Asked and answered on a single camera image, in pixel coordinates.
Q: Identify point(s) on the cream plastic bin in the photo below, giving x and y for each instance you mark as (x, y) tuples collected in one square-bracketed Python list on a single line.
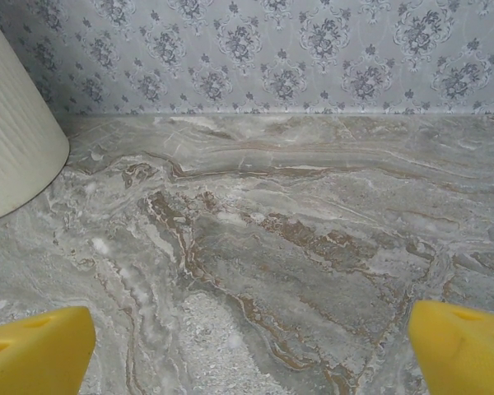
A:
[(12, 136)]

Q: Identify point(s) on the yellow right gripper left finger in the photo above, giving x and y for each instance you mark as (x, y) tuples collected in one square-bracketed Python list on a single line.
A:
[(33, 354)]

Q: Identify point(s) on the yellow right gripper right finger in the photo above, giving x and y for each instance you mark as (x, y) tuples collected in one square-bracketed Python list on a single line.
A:
[(465, 354)]

